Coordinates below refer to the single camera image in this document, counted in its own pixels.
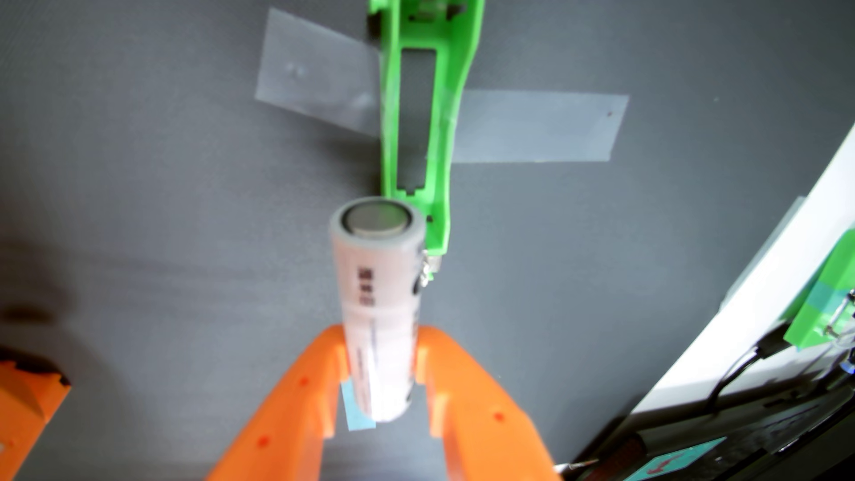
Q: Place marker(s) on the white cylindrical battery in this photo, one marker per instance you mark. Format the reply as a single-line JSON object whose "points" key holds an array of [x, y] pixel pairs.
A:
{"points": [[377, 300]]}

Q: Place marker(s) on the orange robot base part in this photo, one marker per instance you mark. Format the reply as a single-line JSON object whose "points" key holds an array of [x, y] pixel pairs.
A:
{"points": [[27, 407]]}

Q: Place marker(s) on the blue tape piece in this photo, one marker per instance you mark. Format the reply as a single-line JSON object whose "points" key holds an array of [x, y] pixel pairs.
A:
{"points": [[354, 414]]}

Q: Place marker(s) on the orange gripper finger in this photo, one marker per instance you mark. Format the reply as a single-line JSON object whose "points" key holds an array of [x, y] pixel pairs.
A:
{"points": [[294, 421], [481, 427]]}

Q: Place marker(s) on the black laptop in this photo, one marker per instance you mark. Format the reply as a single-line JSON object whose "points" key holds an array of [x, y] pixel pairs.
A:
{"points": [[768, 434]]}

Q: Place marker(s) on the green battery holder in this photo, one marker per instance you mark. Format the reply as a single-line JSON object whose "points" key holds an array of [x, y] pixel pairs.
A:
{"points": [[454, 67]]}

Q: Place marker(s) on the dark grey mat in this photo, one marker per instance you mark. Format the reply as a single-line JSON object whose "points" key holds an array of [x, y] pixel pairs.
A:
{"points": [[133, 234]]}

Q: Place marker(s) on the teal laptop sticker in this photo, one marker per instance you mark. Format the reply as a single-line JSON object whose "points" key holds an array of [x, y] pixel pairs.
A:
{"points": [[674, 462]]}

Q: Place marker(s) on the green printed switch box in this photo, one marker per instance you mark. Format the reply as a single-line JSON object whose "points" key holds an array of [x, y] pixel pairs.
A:
{"points": [[821, 300]]}

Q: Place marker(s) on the clear tape strip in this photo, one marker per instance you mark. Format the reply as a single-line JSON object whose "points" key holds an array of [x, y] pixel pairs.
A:
{"points": [[534, 127]]}

